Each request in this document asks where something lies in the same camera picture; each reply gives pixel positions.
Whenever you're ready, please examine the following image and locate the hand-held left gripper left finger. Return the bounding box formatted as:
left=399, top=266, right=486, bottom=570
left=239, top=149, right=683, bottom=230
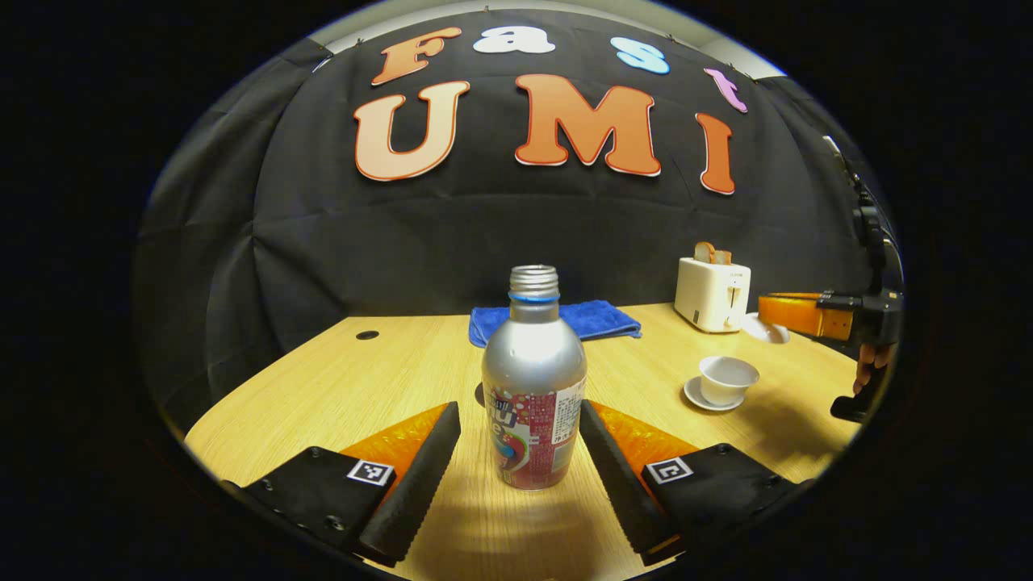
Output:
left=222, top=401, right=462, bottom=568

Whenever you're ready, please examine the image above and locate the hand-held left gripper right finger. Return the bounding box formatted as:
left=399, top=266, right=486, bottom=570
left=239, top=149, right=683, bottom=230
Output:
left=579, top=399, right=812, bottom=566

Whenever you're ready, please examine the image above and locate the white teacup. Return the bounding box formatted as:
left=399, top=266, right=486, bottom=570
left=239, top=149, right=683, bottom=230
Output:
left=699, top=356, right=760, bottom=407

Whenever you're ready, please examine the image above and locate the silver water bottle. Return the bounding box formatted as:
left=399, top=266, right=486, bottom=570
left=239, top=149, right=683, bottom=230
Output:
left=482, top=265, right=588, bottom=491

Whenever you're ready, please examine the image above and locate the white toaster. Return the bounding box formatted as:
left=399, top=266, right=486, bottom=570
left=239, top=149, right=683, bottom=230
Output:
left=674, top=257, right=752, bottom=334

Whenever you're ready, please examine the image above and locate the white saucer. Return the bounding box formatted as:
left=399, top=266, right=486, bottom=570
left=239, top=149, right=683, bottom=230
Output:
left=684, top=375, right=747, bottom=413

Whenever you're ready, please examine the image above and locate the blue towel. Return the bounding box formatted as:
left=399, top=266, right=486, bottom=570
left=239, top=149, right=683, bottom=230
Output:
left=469, top=299, right=643, bottom=349

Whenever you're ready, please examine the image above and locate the black backdrop cloth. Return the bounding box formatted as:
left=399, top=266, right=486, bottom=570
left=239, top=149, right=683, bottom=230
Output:
left=133, top=8, right=889, bottom=420

